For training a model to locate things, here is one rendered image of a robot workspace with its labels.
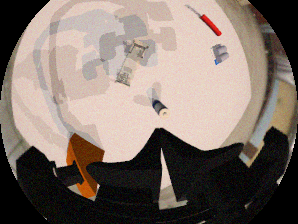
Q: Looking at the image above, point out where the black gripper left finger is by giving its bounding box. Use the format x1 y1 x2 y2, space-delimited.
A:
86 128 162 202

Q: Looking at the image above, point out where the grey and blue cylinder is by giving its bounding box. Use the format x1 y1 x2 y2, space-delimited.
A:
152 100 170 120

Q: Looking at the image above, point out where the red-handled screwdriver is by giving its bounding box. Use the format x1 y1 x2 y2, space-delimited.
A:
186 4 222 36

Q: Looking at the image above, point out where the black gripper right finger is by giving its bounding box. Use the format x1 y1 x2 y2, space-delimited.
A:
160 128 243 202

